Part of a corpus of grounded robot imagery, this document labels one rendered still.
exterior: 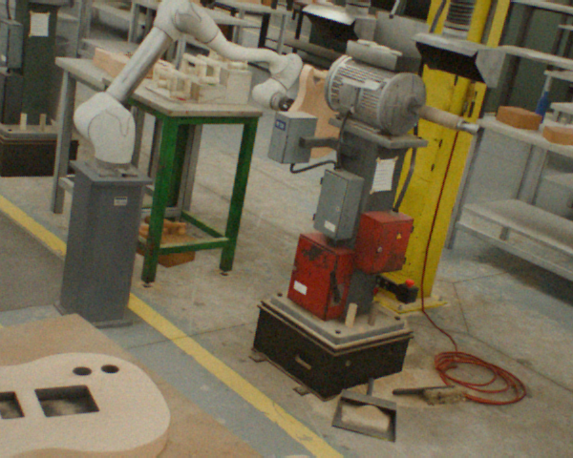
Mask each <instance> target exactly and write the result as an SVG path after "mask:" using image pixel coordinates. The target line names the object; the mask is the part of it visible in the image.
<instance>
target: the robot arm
mask: <svg viewBox="0 0 573 458"><path fill-rule="evenodd" d="M154 26H155V27H154V28H153V29H152V30H151V32H150V33H149V34H148V35H147V37H146V38H145V39H144V41H143V42H142V43H141V46H140V47H139V49H137V51H136V52H135V53H134V55H133V56H132V57H131V58H130V60H129V61H128V62H127V64H126V65H125V66H124V68H123V69H122V70H121V72H120V73H119V75H118V76H117V78H116V79H115V80H114V81H113V83H112V84H111V85H110V87H109V88H108V89H107V91H106V92H105V93H98V94H96V95H94V96H93V97H92V98H91V99H89V100H88V101H87V102H84V103H82V104H81V105H80V106H79V107H78V108H77V109H76V111H75V113H74V125H75V127H76V129H77V130H78V132H79V133H80V134H81V135H82V136H83V137H84V138H85V139H87V140H88V141H90V142H91V143H93V145H94V147H95V159H94V161H85V162H84V165H85V166H87V167H89V168H90V169H91V170H92V171H94V172H95V173H96V174H97V175H98V176H99V177H121V178H127V177H135V178H138V176H139V174H138V173H137V172H135V171H134V170H132V168H131V159H132V155H133V151H134V146H135V137H136V132H135V124H134V120H133V118H132V115H131V113H130V112H129V111H128V110H127V109H125V108H124V107H123V106H125V105H126V103H127V102H128V100H129V98H130V97H131V96H132V94H133V93H134V92H135V90H136V89H137V88H138V86H139V85H140V83H141V82H143V80H144V79H145V78H146V76H147V75H148V74H149V72H150V71H151V70H152V68H153V67H154V66H155V64H156V63H157V62H158V60H159V59H160V57H161V56H163V54H164V53H165V52H166V50H167V49H168V48H169V46H170V44H171V42H172V41H173V42H174V41H177V40H178V39H179V38H181V37H182V36H183V35H185V34H186V33H188V34H191V35H193V36H194V37H196V38H197V39H198V40H200V41H201V42H202V43H203V44H204V45H205V46H207V47H208V48H210V49H211V50H213V51H214V52H216V53H217V54H219V55H220V56H221V57H223V58H225V59H228V60H232V61H265V62H267V63H268V64H269V65H270V67H269V70H270V73H271V77H270V78H269V79H268V80H267V81H266V82H265V83H264V84H259V85H257V86H255V87H254V89H253V91H252V97H253V99H255V100H256V101H257V102H258V103H259V104H260V105H262V106H264V107H266V108H267V109H273V110H275V111H277V112H280V111H282V112H287V111H288V110H289V108H290V107H291V106H292V104H293V103H294V101H295V100H293V99H291V98H289V96H288V95H286V91H287V89H288V88H289V87H290V86H291V85H292V84H293V82H294V81H295V79H296V78H297V76H298V75H299V74H300V72H301V70H302V68H303V62H302V59H301V58H300V56H299V55H297V54H295V53H289V54H286V55H281V56H280V55H279V54H277V53H276V52H273V51H271V50H267V49H255V48H238V47H234V46H231V45H230V44H229V43H228V42H227V41H226V40H225V38H223V35H222V34H221V32H220V30H219V29H218V27H217V25H216V23H215V22H214V20H213V19H212V18H211V17H210V16H209V15H208V14H207V13H206V12H205V11H204V10H203V9H202V8H201V7H200V6H199V5H197V4H195V3H193V2H190V1H187V0H163V1H162V2H160V4H159V8H158V15H157V17H156V19H155V22H154Z"/></svg>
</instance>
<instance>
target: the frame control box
mask: <svg viewBox="0 0 573 458"><path fill-rule="evenodd" d="M317 122H318V118H317V117H315V116H313V115H310V114H306V113H305V112H276V114H275V119H274V123H273V129H272V134H271V139H270V144H269V148H268V153H267V157H268V158H270V159H272V160H274V161H276V162H278V163H280V164H282V165H285V164H290V166H289V171H290V172H291V173H292V174H299V173H302V172H304V171H307V170H309V169H312V168H315V167H318V166H321V165H327V164H334V167H333V169H334V171H336V165H337V162H336V161H335V160H326V161H323V162H320V163H317V164H314V165H309V166H307V167H305V168H302V169H298V170H293V167H294V165H296V164H304V163H309V159H310V154H311V149H312V148H303V147H301V146H299V140H300V137H313V136H315V131H316V126H317Z"/></svg>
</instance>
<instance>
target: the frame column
mask: <svg viewBox="0 0 573 458"><path fill-rule="evenodd" d="M343 142H344V143H348V144H350V145H352V146H354V147H357V148H358V149H357V154H356V156H353V157H349V156H346V155H343V154H342V153H341V154H340V158H341V164H342V167H343V170H345V171H348V172H350V173H352V174H354V175H357V176H359V177H361V178H363V179H364V183H363V186H362V195H361V198H360V203H359V206H358V211H357V215H356V220H355V223H354V227H353V231H352V236H351V239H340V240H338V242H340V243H342V244H343V245H345V246H347V247H348V248H349V249H351V250H353V249H354V244H355V241H356V238H357V233H358V229H359V224H360V221H361V214H362V213H368V212H377V211H385V210H392V208H393V204H394V201H395V197H396V192H397V188H398V184H399V181H400V178H401V173H402V169H403V165H404V161H405V158H406V154H407V153H408V150H409V149H410V148H396V149H389V148H386V147H385V146H382V145H380V144H377V143H375V142H372V141H368V140H366V139H365V138H362V137H360V136H357V135H354V134H351V133H349V132H346V131H345V130H344V133H343ZM376 277H377V275H372V276H368V275H366V274H365V273H363V272H362V271H360V270H358V269H357V268H355V267H354V268H353V272H352V277H351V280H350V288H349V292H348V296H347V299H346V303H345V308H344V317H342V318H340V319H345V318H346V317H347V314H348V310H349V305H350V303H355V304H357V308H356V313H355V316H358V315H363V314H367V313H370V309H371V302H372V301H374V299H373V288H374V285H375V281H376Z"/></svg>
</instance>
